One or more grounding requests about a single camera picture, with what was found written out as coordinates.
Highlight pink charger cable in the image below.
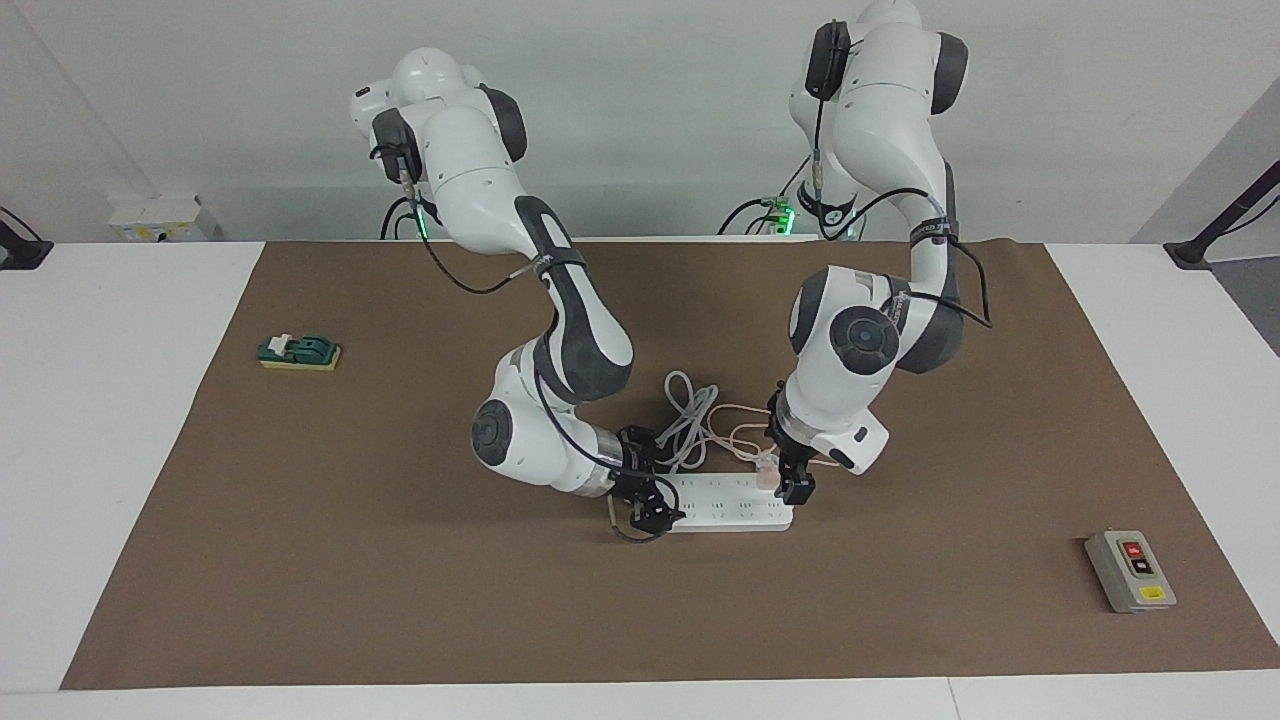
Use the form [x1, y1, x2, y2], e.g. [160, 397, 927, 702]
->
[705, 403, 841, 471]

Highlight white power strip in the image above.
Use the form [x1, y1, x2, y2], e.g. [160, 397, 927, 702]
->
[655, 472, 794, 533]

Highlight brown table mat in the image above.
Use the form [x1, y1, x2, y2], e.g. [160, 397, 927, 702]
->
[60, 238, 1280, 691]

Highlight green circuit board block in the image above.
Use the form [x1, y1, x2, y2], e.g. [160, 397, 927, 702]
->
[258, 333, 342, 372]

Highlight white power strip cable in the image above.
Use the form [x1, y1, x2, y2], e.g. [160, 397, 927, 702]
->
[655, 370, 721, 476]

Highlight black base cable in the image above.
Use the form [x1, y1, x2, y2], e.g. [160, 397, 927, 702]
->
[380, 195, 421, 241]
[718, 160, 811, 237]

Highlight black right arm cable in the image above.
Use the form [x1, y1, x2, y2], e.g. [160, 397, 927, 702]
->
[370, 140, 693, 546]

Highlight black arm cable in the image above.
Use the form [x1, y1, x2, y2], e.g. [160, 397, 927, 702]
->
[805, 20, 993, 331]
[370, 140, 693, 546]

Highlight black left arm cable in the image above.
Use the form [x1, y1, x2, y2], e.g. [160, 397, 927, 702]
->
[805, 20, 993, 331]

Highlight grey on-off switch box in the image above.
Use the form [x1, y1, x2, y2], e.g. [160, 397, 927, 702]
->
[1085, 529, 1178, 614]

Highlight black camera stand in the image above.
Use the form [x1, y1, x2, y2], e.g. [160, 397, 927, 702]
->
[1163, 158, 1280, 271]
[0, 205, 54, 271]

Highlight white boxes by wall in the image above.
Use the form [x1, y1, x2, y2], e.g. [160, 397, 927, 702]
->
[108, 195, 206, 242]

